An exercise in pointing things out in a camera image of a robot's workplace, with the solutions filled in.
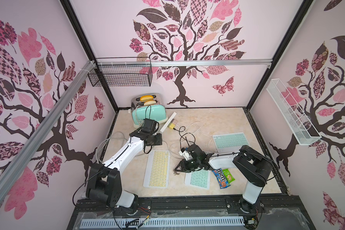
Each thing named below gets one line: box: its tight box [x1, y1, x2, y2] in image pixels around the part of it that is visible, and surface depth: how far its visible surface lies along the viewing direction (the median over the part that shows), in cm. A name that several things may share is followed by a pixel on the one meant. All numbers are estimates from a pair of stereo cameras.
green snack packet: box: [222, 168, 236, 184], surface depth 83 cm
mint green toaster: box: [130, 92, 169, 128], surface depth 102 cm
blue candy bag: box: [211, 168, 231, 190], surface depth 83 cm
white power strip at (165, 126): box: [159, 111, 177, 134], surface depth 109 cm
